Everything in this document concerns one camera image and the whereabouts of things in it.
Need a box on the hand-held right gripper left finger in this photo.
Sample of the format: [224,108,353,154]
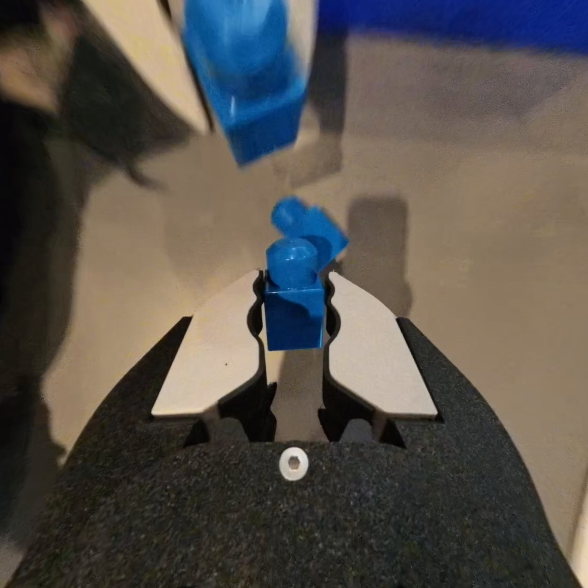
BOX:
[151,269,278,443]

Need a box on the blue mega block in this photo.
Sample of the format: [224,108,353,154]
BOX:
[271,197,350,273]
[263,239,324,351]
[183,0,307,167]

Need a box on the blue plastic bin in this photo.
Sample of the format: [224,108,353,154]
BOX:
[317,0,588,53]

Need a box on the person's left hand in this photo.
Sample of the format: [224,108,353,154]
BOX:
[0,14,70,113]

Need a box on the person's left forearm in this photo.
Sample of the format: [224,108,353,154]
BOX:
[0,92,90,506]

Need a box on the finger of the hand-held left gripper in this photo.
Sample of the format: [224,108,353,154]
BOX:
[83,0,215,135]
[287,0,319,95]

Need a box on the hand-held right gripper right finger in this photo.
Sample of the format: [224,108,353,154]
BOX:
[318,271,438,443]

